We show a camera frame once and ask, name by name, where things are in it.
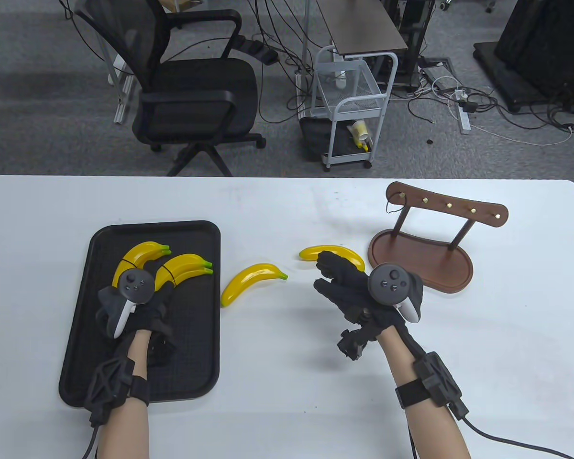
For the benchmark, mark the person's left hand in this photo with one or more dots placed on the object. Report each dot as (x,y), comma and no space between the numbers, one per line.
(148,318)

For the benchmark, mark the person's right hand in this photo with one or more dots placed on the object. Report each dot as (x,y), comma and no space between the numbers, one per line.
(349,291)

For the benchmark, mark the yellow plastic banana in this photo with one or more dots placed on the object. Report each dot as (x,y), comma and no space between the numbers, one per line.
(248,284)
(138,251)
(182,259)
(146,260)
(186,275)
(344,253)

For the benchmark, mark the black right forearm tracker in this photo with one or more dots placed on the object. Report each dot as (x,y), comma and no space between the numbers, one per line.
(433,382)

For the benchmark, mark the person's left forearm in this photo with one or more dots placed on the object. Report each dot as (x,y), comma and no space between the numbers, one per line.
(124,430)

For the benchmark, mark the person's right forearm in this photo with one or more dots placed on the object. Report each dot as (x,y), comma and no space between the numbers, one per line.
(435,430)

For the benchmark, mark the black left forearm tracker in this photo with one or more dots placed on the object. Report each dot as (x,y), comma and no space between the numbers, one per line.
(107,387)

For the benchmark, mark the grey left hand controller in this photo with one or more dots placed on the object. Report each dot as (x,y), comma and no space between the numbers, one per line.
(134,284)

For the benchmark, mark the grey hand controller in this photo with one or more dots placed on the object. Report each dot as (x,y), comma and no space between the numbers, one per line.
(134,284)
(387,282)

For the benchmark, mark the grey right hand controller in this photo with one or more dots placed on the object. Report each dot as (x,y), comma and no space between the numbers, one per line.
(387,282)

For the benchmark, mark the black plastic tray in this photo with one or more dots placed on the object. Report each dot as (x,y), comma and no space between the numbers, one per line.
(191,334)

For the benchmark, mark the brown wooden hook stand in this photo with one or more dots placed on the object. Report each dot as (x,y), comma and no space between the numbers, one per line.
(421,263)

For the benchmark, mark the small yellow bottle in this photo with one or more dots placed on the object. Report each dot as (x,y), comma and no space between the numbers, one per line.
(364,145)

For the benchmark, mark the cream paper cup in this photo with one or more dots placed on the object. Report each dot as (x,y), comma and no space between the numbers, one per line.
(358,128)

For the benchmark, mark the white power strip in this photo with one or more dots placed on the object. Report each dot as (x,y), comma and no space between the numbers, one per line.
(464,117)
(298,91)

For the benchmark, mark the black mesh office chair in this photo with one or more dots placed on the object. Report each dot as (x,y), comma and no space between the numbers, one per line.
(196,91)

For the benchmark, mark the grey floor socket box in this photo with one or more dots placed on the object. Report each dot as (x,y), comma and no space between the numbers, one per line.
(435,71)

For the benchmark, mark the black power adapter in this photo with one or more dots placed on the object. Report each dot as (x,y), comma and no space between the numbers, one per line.
(269,58)

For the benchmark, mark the brown side table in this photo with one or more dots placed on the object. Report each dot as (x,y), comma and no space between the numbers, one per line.
(363,26)

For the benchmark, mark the black equipment stand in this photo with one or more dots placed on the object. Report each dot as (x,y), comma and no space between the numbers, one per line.
(540,48)

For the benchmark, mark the brown cardboard box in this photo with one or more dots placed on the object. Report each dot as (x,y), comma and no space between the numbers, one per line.
(182,5)

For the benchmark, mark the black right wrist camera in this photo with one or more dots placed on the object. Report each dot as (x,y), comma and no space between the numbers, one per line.
(351,344)

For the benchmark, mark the white aluminium frame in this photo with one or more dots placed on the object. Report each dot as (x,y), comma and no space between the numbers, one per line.
(120,107)

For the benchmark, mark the black desk frame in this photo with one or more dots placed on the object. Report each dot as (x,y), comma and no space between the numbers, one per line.
(411,28)

